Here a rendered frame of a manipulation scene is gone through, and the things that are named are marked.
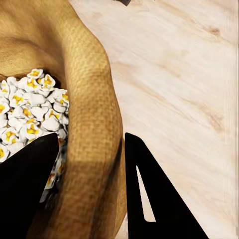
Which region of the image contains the popcorn bag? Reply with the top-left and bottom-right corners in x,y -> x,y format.
0,0 -> 127,239

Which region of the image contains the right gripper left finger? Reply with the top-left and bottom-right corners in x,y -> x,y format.
0,131 -> 59,239

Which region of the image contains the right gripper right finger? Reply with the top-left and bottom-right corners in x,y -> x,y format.
124,132 -> 209,239

